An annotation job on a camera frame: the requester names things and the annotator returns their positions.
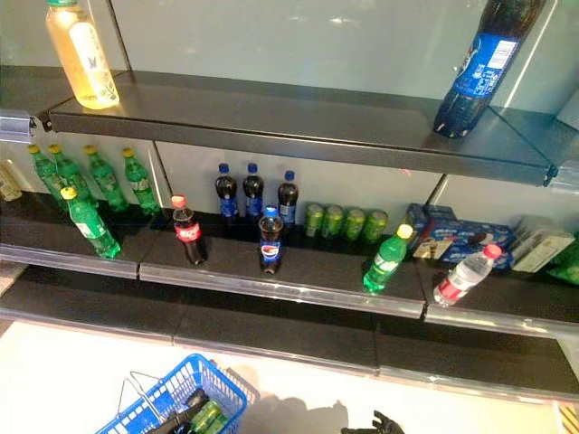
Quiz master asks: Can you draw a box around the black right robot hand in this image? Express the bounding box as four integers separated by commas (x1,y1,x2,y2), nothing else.
341,409,406,434

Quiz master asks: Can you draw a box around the large yellow tea bottle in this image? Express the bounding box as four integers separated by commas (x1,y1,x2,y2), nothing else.
44,0,121,111

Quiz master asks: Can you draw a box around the black shelf board clear rail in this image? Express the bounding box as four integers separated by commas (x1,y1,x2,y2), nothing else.
0,266,191,347
138,212,427,320
415,252,579,340
373,316,579,403
173,293,380,376
0,189,159,280

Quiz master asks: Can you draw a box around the Coca-Cola bottle red cap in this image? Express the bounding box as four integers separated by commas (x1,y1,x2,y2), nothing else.
170,193,209,267

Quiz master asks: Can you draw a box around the blue plastic shopping basket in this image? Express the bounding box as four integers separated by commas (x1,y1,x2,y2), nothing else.
94,353,249,434

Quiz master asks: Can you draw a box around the small water bottle red cap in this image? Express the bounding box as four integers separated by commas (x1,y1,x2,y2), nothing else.
432,242,503,307

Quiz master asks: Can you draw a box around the white grey carton box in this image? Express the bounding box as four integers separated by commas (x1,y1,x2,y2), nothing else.
509,215,576,274

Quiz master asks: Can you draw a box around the grey shelf board without rail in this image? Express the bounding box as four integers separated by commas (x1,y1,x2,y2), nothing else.
35,70,557,187

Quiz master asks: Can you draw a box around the green snack bag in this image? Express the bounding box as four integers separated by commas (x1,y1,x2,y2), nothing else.
546,239,579,287

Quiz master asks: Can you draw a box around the grey shelf board clear rail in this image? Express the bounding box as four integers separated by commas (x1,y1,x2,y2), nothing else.
490,106,579,196
0,65,130,145

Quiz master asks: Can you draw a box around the large Pepsi bottle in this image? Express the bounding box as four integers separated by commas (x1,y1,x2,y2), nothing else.
432,0,546,138

